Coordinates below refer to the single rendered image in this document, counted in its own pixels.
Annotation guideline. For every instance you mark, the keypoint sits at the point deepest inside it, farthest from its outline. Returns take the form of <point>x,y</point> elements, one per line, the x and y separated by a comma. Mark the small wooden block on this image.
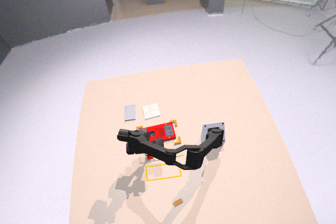
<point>177,202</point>

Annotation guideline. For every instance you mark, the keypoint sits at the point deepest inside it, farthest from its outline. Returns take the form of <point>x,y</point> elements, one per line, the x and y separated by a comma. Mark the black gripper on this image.
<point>158,141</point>

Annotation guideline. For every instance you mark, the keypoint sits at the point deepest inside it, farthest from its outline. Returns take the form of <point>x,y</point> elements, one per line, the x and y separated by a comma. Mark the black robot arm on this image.
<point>138,141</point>

